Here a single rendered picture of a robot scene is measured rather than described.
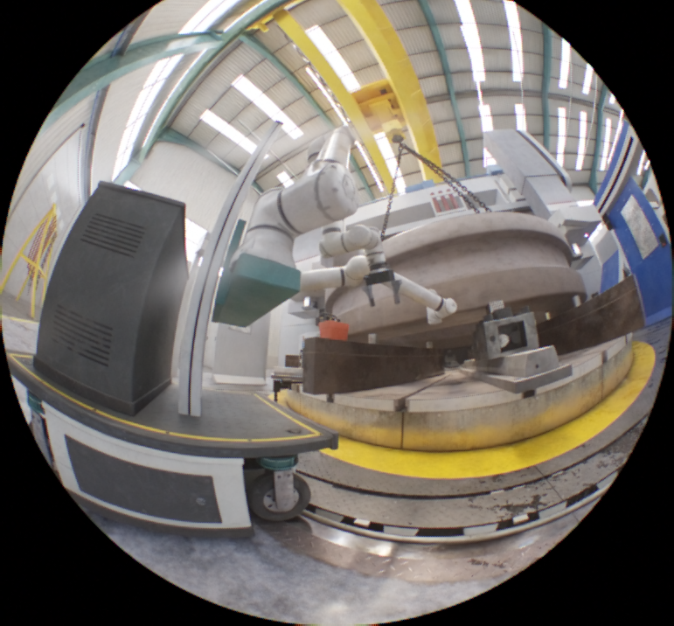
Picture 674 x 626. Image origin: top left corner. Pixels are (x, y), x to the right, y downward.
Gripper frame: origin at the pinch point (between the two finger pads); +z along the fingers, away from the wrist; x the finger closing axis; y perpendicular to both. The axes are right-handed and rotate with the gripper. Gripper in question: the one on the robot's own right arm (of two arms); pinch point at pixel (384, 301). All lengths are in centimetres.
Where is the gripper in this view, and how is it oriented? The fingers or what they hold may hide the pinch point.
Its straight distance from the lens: 91.7
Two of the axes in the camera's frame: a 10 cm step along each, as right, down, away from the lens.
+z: 1.9, 9.8, -0.1
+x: 7.1, -1.5, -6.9
